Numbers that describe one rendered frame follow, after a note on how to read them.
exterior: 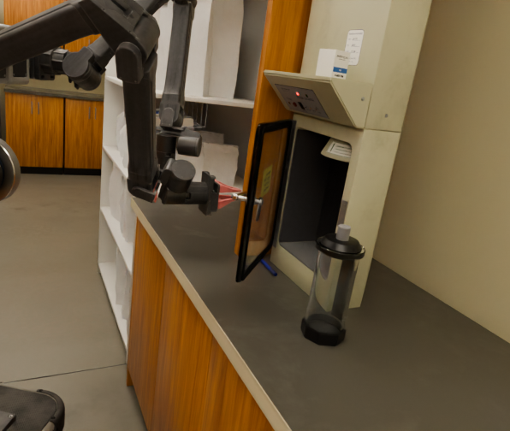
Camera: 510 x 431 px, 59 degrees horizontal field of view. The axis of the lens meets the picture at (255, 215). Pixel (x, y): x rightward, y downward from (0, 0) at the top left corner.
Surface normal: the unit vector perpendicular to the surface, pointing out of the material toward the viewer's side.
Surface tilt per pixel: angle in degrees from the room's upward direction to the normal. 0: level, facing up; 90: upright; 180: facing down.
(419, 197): 90
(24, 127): 90
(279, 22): 90
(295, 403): 0
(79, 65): 67
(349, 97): 90
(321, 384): 0
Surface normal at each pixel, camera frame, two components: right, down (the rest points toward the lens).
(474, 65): -0.89, 0.01
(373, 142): 0.43, 0.33
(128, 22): 0.68, -0.34
